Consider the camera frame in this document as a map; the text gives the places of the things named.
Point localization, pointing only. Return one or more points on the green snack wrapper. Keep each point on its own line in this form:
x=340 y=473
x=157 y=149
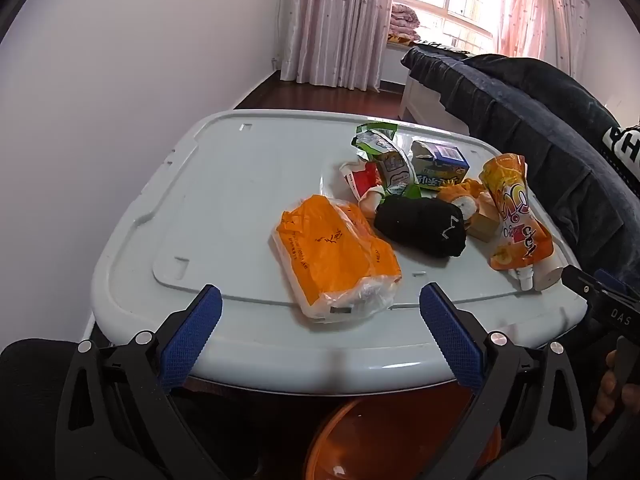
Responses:
x=390 y=160

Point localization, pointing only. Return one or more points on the pink dotted curtain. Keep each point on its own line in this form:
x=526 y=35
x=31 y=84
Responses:
x=540 y=10
x=335 y=20

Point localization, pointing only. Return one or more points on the white plastic storage lid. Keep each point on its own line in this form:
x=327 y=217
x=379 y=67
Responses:
x=225 y=185

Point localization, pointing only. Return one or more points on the yellow patterned cloth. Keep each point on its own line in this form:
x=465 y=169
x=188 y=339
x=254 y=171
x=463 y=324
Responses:
x=400 y=38

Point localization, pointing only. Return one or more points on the folded pink quilt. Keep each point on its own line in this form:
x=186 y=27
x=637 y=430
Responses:
x=405 y=17

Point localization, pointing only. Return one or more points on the white bed frame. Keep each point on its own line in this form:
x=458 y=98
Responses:
x=425 y=102

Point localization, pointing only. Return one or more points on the orange plastic bin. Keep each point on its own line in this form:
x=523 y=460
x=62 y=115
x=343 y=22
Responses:
x=400 y=435

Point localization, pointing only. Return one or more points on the orange tissue packet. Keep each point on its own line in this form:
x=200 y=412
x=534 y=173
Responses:
x=325 y=250

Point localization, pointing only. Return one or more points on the blue drink carton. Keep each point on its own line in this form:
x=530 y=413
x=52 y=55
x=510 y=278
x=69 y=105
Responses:
x=442 y=160

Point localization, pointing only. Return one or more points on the black white-lettered cushion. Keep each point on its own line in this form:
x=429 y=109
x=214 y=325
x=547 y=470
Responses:
x=590 y=105

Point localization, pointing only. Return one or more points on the orange white plush toy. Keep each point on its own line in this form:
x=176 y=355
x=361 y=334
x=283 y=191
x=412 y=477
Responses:
x=460 y=192

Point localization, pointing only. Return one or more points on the person's right hand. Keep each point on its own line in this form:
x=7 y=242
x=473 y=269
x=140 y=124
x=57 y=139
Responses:
x=606 y=390

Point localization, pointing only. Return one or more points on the orange spouted drink pouch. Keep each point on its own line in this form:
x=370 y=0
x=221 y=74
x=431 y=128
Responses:
x=515 y=220

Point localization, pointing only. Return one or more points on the black sock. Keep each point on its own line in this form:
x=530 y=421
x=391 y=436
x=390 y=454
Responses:
x=415 y=225

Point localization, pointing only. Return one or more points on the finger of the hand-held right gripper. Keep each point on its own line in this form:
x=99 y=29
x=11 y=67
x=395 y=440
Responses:
x=580 y=282
x=610 y=280

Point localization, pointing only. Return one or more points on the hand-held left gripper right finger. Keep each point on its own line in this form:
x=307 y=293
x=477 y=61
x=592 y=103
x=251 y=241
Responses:
x=452 y=335

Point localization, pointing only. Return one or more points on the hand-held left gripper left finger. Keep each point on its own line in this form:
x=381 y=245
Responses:
x=192 y=335

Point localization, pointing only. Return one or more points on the window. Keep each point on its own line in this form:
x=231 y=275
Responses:
x=450 y=0

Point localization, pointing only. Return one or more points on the dark grey bed blanket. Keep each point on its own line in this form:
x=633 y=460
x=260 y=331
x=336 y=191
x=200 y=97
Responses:
x=525 y=125

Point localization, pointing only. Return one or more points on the red white wrapper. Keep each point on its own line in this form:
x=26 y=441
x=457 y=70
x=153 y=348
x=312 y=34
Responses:
x=360 y=180

